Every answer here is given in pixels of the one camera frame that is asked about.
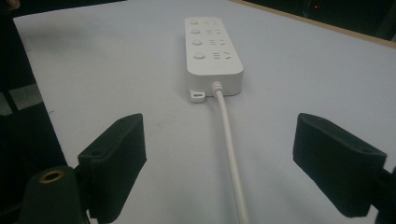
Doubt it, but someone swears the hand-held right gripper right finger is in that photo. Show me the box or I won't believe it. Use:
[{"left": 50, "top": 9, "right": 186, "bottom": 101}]
[{"left": 292, "top": 112, "right": 388, "bottom": 218}]

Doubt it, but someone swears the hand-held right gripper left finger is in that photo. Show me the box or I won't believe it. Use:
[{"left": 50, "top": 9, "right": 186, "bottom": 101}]
[{"left": 77, "top": 113, "right": 148, "bottom": 224}]

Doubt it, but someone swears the white power strip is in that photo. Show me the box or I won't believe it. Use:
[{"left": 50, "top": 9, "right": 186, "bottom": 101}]
[{"left": 183, "top": 16, "right": 245, "bottom": 104}]

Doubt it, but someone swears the dark cloth with grey stripe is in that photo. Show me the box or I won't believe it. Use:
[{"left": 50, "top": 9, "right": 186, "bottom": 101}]
[{"left": 0, "top": 8, "right": 68, "bottom": 216}]

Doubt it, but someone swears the white power cable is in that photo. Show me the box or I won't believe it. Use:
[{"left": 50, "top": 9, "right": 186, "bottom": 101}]
[{"left": 211, "top": 81, "right": 252, "bottom": 224}]

